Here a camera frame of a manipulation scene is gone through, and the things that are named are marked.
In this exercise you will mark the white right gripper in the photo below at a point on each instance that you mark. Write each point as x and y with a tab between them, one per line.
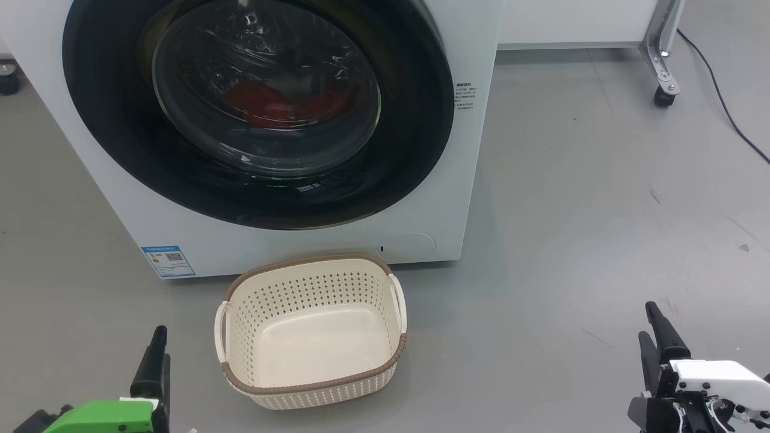
716	379

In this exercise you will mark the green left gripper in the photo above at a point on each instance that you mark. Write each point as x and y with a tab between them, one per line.
102	416

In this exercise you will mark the red clothing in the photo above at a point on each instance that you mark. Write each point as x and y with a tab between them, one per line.
271	105

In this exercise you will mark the black round glass washer door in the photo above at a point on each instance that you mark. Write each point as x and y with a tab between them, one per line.
409	120

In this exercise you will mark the cream perforated laundry basket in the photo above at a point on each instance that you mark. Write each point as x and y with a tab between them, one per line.
319	343

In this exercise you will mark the white front-load washing machine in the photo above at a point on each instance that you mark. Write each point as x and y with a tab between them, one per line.
301	246

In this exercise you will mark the grey oval filter access cover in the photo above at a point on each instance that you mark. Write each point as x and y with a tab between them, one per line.
409	248

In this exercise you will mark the blue energy label sticker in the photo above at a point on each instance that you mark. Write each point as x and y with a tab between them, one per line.
168	262

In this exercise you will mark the black partition caster wheel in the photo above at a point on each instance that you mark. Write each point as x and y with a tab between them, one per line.
664	97

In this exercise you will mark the black text sticker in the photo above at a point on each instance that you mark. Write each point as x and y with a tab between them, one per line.
465	101

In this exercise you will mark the white partition panel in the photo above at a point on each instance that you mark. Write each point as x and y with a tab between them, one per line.
571	21

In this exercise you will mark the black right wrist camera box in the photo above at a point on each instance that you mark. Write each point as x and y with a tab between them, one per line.
652	415

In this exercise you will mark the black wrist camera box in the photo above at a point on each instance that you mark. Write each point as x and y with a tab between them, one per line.
39	422
652	415

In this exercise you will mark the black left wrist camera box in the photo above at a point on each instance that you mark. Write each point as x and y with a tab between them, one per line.
39	422

